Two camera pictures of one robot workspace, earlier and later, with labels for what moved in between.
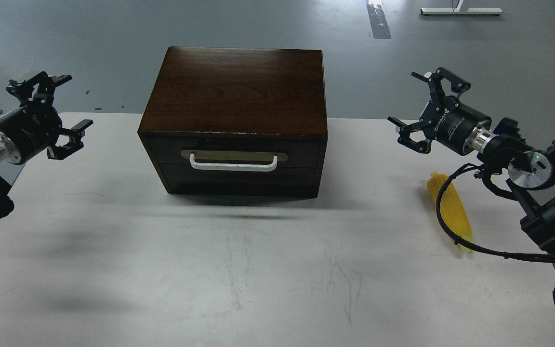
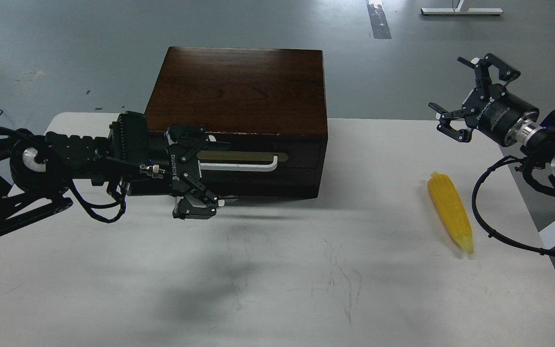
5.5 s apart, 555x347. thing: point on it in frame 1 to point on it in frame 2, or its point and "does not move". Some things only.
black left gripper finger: [75, 134] to [199, 203]
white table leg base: [457, 10] does not move
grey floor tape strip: [379, 23] does not move
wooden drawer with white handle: [239, 158] does not move
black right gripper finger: [423, 146] to [464, 135]
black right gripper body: [450, 122] to [494, 116]
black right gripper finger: [458, 86] to [483, 78]
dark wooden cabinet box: [243, 122] does not move
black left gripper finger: [44, 86] to [191, 139]
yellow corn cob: [453, 209] does not move
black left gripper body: [17, 136] to [146, 163]
